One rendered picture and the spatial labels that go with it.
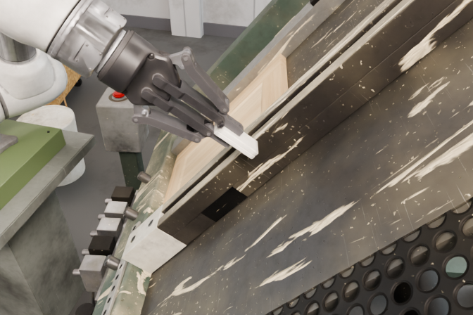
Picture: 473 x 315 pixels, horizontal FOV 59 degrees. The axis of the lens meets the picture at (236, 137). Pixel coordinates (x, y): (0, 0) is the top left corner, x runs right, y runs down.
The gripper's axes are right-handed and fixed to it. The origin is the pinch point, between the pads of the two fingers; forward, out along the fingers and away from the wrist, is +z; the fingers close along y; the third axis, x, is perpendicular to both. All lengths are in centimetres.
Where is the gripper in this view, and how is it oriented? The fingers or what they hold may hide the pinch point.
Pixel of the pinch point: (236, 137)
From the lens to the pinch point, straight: 58.9
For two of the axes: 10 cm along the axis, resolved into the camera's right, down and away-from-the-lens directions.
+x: 0.0, -5.6, 8.3
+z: 7.7, 5.3, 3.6
